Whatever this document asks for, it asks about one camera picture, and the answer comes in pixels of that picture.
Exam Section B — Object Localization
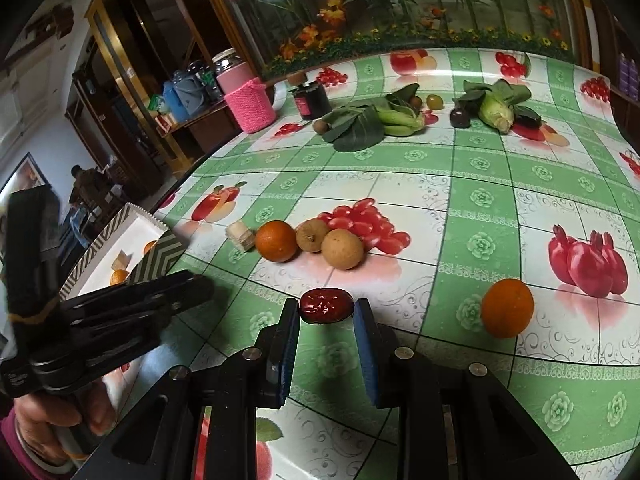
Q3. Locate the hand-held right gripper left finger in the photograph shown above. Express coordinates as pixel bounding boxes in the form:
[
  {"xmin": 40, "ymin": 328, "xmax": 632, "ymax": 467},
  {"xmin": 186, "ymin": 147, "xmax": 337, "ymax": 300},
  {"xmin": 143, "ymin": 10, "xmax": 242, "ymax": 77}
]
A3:
[{"xmin": 75, "ymin": 297, "xmax": 301, "ymax": 480}]

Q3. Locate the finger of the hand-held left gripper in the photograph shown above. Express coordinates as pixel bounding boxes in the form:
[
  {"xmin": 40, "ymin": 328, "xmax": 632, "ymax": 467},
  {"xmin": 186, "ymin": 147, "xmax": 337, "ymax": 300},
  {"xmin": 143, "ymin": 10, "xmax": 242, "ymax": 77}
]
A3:
[
  {"xmin": 60, "ymin": 269, "xmax": 216, "ymax": 330},
  {"xmin": 70, "ymin": 312, "xmax": 174, "ymax": 367}
]

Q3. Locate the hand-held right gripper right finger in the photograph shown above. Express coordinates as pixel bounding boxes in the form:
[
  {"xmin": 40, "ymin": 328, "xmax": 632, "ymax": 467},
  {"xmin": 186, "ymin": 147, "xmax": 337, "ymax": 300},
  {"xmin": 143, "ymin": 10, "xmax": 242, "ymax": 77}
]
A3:
[{"xmin": 352, "ymin": 298, "xmax": 581, "ymax": 480}]

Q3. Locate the chevron patterned paper box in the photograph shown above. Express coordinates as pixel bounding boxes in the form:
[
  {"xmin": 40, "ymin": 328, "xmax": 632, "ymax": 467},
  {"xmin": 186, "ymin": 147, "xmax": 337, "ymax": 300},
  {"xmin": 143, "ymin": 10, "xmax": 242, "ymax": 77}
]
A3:
[{"xmin": 59, "ymin": 202, "xmax": 187, "ymax": 302}]

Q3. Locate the red date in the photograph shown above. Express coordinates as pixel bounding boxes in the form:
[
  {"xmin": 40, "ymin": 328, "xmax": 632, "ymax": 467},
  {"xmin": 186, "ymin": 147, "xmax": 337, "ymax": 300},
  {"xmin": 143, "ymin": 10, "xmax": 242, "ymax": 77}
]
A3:
[{"xmin": 299, "ymin": 287, "xmax": 355, "ymax": 324}]

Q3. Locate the person's left forearm pink sleeve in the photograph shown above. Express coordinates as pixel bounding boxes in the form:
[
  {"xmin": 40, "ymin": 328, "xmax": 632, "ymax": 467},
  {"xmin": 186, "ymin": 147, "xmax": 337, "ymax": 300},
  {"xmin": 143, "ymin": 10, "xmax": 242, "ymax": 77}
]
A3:
[{"xmin": 0, "ymin": 412, "xmax": 76, "ymax": 480}]

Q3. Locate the person's left hand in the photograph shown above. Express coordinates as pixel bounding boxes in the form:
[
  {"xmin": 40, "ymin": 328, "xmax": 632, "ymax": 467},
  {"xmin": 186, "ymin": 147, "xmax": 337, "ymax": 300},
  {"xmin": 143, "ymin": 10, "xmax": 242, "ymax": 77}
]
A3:
[{"xmin": 14, "ymin": 376, "xmax": 119, "ymax": 465}]

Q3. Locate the tan round longan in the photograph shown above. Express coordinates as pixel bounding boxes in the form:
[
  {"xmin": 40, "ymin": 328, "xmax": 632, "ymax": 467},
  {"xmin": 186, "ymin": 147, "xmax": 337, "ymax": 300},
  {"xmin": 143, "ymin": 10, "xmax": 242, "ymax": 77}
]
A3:
[{"xmin": 321, "ymin": 228, "xmax": 364, "ymax": 271}]

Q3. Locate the brown kiwi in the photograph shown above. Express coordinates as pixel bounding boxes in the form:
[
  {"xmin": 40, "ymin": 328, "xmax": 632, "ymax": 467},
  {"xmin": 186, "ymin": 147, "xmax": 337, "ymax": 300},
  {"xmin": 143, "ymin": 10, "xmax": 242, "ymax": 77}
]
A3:
[{"xmin": 295, "ymin": 218, "xmax": 331, "ymax": 254}]

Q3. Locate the wooden side cabinet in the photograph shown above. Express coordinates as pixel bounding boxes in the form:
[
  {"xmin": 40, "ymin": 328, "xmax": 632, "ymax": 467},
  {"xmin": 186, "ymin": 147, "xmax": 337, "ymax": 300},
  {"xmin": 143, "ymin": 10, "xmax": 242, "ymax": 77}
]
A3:
[{"xmin": 150, "ymin": 97, "xmax": 241, "ymax": 181}]

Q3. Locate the green fruit printed tablecloth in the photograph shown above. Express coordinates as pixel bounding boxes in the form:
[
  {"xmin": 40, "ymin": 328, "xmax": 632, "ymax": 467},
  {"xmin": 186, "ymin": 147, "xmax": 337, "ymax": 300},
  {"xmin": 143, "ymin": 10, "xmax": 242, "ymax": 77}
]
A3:
[{"xmin": 75, "ymin": 47, "xmax": 640, "ymax": 480}]

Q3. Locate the blue kettle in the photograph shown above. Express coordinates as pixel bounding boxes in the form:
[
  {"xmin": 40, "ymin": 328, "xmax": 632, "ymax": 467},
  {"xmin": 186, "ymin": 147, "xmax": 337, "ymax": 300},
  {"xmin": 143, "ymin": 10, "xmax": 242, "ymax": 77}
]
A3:
[{"xmin": 162, "ymin": 71, "xmax": 207, "ymax": 124}]

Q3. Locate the pink knitted cover thermos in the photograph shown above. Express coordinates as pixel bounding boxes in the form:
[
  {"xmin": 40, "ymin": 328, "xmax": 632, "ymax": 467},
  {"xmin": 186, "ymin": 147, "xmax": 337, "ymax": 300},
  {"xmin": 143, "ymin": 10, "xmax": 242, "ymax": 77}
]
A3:
[{"xmin": 212, "ymin": 48, "xmax": 279, "ymax": 135}]

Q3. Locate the green bok choy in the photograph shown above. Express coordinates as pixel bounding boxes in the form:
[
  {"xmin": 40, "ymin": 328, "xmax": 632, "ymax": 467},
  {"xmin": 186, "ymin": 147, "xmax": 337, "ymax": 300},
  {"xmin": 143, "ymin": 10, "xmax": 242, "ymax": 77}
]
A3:
[
  {"xmin": 452, "ymin": 78, "xmax": 533, "ymax": 135},
  {"xmin": 321, "ymin": 83, "xmax": 427, "ymax": 153}
]

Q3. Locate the black jar red label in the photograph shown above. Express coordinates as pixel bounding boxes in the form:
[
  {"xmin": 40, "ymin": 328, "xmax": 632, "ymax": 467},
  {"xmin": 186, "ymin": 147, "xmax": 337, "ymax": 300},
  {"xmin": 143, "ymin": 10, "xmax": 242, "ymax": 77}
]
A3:
[{"xmin": 292, "ymin": 81, "xmax": 332, "ymax": 121}]

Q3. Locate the framed wall picture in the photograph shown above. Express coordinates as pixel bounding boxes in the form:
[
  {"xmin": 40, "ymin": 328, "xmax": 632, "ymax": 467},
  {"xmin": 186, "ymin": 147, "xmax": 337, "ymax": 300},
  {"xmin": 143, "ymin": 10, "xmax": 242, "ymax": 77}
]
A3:
[{"xmin": 0, "ymin": 152, "xmax": 51, "ymax": 201}]

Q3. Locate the wooden door frame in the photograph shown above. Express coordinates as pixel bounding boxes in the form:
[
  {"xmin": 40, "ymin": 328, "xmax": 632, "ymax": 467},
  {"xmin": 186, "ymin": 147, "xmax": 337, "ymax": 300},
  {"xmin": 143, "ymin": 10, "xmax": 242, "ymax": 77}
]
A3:
[{"xmin": 65, "ymin": 0, "xmax": 201, "ymax": 196}]

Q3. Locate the flower garden wall mural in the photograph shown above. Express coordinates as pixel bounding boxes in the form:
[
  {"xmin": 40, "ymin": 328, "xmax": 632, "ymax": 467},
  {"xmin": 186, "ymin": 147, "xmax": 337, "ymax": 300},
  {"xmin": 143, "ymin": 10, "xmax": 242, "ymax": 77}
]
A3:
[{"xmin": 207, "ymin": 0, "xmax": 586, "ymax": 78}]

